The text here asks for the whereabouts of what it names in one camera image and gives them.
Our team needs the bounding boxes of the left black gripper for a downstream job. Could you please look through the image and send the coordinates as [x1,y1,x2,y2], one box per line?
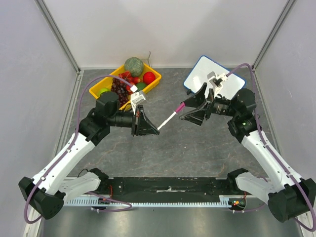
[108,105,159,137]

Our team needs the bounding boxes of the pink marker cap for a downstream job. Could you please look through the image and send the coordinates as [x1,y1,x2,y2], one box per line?
[175,102,185,113]

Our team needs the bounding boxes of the white marker pen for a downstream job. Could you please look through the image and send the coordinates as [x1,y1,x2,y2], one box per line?
[158,111,177,131]

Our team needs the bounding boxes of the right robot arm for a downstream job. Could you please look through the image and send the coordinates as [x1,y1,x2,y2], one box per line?
[180,83,316,222]

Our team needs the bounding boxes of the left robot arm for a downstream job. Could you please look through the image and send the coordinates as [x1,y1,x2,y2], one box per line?
[18,91,159,224]

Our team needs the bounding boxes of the blue framed whiteboard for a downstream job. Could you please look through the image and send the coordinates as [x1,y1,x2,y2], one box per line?
[183,56,245,99]

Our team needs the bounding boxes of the dark green lime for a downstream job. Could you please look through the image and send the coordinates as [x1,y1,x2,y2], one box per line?
[136,82,147,91]

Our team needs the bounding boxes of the purple grape bunch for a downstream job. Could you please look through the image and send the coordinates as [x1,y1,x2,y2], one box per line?
[111,78,130,107]

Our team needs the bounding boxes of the red apple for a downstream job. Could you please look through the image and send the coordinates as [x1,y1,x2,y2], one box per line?
[143,72,156,85]

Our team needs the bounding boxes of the red fruit cluster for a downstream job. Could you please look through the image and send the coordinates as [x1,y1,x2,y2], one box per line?
[118,71,142,92]

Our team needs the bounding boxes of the light green apple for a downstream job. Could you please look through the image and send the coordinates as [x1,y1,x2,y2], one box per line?
[97,87,111,97]

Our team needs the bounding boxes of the yellow plastic tray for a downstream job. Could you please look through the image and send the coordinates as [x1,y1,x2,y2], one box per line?
[89,64,161,110]

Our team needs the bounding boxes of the green melon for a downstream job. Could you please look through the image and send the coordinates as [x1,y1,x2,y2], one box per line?
[124,57,144,77]

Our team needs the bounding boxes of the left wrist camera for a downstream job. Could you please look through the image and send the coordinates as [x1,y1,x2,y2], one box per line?
[130,85,146,114]

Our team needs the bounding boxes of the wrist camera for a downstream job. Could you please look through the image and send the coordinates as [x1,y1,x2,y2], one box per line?
[130,85,146,114]
[207,72,228,97]

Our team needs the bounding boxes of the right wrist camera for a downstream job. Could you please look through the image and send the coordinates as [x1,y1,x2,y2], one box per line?
[207,72,228,97]

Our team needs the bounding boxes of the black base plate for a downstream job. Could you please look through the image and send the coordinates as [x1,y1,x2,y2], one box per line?
[95,176,257,203]

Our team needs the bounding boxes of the light blue cable duct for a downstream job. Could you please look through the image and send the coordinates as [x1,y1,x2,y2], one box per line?
[64,195,232,208]

